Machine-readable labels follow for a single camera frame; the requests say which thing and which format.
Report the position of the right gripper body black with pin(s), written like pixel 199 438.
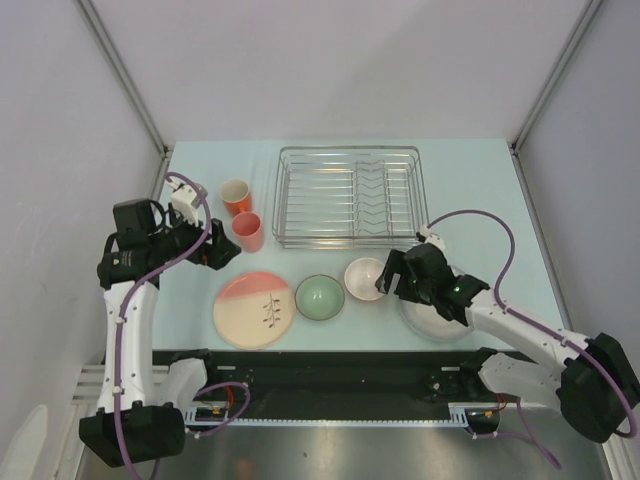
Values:
pixel 416 291

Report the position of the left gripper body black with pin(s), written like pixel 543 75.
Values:
pixel 181 238

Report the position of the white orange small bowl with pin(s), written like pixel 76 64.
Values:
pixel 360 277

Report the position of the white ribbed plate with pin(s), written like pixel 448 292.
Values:
pixel 425 321

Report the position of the pink cream leaf plate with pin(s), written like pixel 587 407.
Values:
pixel 254 310

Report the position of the green ceramic bowl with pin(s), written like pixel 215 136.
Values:
pixel 319 297

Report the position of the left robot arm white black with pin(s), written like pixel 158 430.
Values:
pixel 137 420

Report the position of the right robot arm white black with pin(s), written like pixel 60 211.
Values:
pixel 590 381

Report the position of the pink plastic cup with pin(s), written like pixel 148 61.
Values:
pixel 248 229

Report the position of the orange mug white inside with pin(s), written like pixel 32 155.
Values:
pixel 236 197

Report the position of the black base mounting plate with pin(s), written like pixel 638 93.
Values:
pixel 339 386

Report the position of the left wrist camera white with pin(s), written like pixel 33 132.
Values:
pixel 186 197

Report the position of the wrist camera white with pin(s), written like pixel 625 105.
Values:
pixel 186 197
pixel 426 235

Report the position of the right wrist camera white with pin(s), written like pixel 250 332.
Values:
pixel 426 235

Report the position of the metal wire dish rack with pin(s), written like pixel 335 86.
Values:
pixel 349 197

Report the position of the white slotted cable duct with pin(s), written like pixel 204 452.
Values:
pixel 456 418

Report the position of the left aluminium frame post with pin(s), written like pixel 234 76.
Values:
pixel 123 77

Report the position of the aluminium frame post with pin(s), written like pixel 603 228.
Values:
pixel 560 66
pixel 123 77

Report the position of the right aluminium frame post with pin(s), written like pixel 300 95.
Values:
pixel 560 66

